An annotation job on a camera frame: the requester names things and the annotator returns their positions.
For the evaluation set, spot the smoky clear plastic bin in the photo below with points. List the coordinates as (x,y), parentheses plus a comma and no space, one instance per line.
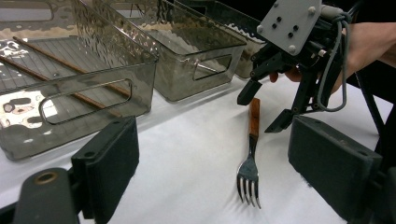
(246,34)
(186,62)
(93,87)

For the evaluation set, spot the brown wooden chopstick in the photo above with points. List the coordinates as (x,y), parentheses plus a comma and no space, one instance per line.
(40,77)
(68,66)

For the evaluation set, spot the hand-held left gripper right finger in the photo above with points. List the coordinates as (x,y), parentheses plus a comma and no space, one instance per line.
(330,161)

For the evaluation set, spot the black metal stand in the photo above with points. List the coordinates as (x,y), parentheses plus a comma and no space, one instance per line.
(370,102)

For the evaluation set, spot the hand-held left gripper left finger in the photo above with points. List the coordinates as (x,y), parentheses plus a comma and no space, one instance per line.
(109,161)

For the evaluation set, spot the metal spoon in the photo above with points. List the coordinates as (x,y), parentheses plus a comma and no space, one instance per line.
(206,67)

